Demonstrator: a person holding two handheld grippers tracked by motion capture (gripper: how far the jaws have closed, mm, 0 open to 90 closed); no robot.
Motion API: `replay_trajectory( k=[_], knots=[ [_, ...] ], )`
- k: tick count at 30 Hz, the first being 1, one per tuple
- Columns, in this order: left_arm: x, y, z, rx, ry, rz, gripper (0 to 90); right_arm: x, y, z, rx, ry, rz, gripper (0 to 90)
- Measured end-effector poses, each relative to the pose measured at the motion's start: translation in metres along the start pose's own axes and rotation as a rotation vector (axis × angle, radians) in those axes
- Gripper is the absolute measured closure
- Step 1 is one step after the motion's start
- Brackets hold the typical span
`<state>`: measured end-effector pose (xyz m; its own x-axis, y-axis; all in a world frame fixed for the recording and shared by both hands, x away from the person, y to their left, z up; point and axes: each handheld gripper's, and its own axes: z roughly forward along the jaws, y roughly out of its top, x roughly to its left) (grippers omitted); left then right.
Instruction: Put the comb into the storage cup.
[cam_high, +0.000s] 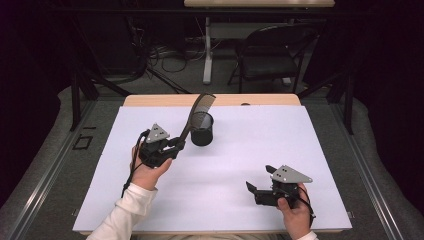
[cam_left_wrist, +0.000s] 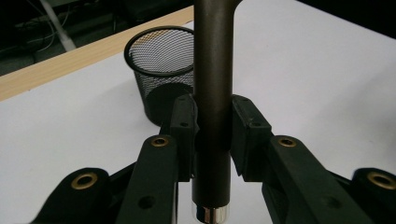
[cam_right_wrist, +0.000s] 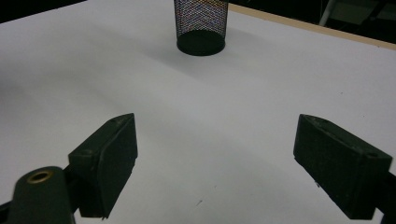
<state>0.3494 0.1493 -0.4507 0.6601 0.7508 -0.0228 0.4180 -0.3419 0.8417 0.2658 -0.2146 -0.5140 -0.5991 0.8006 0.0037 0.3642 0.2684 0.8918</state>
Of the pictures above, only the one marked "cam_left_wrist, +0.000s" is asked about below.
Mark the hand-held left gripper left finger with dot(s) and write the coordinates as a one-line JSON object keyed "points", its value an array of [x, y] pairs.
{"points": [[185, 124]]}

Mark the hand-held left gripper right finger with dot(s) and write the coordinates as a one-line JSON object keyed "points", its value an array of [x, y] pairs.
{"points": [[249, 140]]}

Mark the black mesh pen cup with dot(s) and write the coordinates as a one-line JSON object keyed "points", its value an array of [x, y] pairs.
{"points": [[162, 102]]}

